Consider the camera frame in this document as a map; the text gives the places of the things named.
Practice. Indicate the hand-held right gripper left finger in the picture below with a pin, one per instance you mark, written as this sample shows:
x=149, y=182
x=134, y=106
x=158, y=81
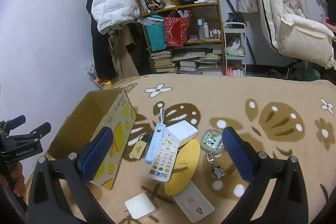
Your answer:
x=96, y=154

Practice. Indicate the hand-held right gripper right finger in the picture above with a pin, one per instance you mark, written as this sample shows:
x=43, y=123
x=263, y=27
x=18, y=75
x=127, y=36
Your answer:
x=237, y=157

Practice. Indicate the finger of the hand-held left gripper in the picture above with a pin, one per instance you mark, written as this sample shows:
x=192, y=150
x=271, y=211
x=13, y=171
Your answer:
x=36, y=130
x=15, y=121

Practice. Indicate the green cartoon earbud case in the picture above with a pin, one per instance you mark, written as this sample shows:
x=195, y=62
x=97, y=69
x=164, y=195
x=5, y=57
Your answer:
x=211, y=141

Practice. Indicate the yellow printed cardboard box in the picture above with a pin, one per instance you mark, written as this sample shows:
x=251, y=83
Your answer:
x=119, y=132

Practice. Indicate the key with gold tag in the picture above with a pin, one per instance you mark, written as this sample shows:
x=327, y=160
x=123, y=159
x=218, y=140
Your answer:
x=138, y=151

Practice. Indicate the light blue handheld device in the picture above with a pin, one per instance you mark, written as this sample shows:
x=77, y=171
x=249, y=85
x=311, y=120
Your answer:
x=156, y=141

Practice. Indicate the white charger block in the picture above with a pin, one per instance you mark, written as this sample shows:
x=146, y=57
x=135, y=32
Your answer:
x=181, y=133

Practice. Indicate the white remote control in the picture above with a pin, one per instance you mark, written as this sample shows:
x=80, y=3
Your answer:
x=164, y=161

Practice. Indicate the person's left hand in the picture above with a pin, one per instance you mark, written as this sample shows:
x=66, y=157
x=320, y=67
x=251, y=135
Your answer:
x=20, y=178

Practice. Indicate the beige printed blanket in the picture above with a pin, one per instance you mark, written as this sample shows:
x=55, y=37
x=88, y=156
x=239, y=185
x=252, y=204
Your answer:
x=236, y=106

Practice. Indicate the yellow round disc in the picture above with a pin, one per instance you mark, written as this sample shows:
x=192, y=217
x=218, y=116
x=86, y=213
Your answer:
x=183, y=169

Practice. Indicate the white square pad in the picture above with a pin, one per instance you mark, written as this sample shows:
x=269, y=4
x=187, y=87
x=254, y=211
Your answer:
x=139, y=205

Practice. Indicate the crumpled plastic bag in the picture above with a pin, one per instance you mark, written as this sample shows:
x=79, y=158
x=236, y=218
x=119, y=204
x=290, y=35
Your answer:
x=90, y=71

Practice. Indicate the beige hanging coat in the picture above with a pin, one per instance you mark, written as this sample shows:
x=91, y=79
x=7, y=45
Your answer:
x=124, y=61

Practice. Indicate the black hanging coat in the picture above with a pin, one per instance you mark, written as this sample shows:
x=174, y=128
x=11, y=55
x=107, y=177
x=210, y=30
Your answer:
x=101, y=56

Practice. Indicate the large stack of books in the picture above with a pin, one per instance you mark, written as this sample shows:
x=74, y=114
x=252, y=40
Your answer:
x=200, y=62

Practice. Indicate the tissue pack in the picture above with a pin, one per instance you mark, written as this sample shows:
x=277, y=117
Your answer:
x=235, y=51

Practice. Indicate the small stack of books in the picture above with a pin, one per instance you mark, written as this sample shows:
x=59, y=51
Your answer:
x=162, y=61

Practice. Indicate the row of small bottles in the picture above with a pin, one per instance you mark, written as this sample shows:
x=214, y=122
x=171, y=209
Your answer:
x=215, y=33

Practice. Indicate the white tall bottle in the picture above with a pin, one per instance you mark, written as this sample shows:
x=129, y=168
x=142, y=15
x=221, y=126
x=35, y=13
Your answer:
x=206, y=30

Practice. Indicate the white trolley cart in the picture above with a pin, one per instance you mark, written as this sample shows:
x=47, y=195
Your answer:
x=234, y=26

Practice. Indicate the clear tall bottle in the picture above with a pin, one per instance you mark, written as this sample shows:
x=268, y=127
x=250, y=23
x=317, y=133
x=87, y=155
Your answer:
x=201, y=29

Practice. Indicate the teal bag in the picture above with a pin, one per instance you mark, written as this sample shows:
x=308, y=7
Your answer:
x=155, y=35

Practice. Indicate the cream coat hanging right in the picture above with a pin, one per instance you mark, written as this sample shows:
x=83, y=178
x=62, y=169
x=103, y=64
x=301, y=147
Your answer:
x=296, y=29

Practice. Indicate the red patterned bag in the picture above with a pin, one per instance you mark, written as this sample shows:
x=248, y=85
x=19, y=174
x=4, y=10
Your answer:
x=176, y=29

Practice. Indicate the wooden shelf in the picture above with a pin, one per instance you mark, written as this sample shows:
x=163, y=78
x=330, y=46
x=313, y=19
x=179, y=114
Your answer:
x=183, y=5

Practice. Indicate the white wall socket plate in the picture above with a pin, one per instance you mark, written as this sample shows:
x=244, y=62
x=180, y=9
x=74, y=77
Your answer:
x=194, y=204

